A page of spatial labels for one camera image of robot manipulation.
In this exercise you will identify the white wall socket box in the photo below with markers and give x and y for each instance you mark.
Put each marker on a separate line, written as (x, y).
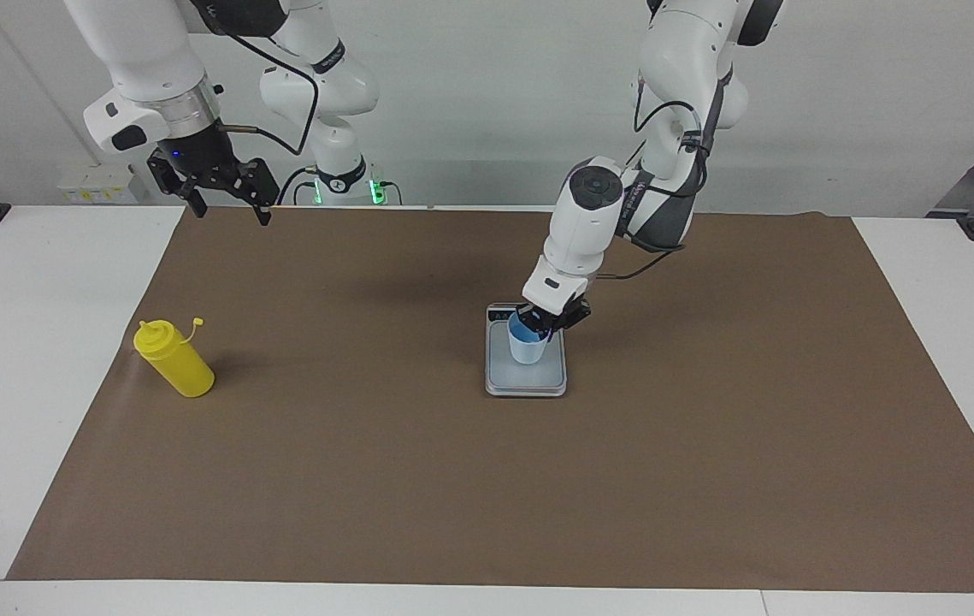
(97, 184)

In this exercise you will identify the yellow squeeze bottle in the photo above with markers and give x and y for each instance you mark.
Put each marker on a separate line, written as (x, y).
(179, 364)

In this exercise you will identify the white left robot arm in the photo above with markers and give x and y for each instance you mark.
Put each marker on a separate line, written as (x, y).
(589, 222)

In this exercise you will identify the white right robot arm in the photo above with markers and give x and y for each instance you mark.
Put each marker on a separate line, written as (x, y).
(153, 51)

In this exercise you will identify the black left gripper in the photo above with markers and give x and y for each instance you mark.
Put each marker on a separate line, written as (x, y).
(559, 315)

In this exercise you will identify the brown paper mat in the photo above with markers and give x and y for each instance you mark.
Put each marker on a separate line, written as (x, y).
(367, 479)

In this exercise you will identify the silver digital kitchen scale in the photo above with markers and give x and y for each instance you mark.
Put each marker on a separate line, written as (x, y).
(529, 381)

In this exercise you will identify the light blue plastic cup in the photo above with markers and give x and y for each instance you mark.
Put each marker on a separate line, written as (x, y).
(528, 351)

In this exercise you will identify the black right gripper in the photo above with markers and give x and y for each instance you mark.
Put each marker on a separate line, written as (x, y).
(196, 154)

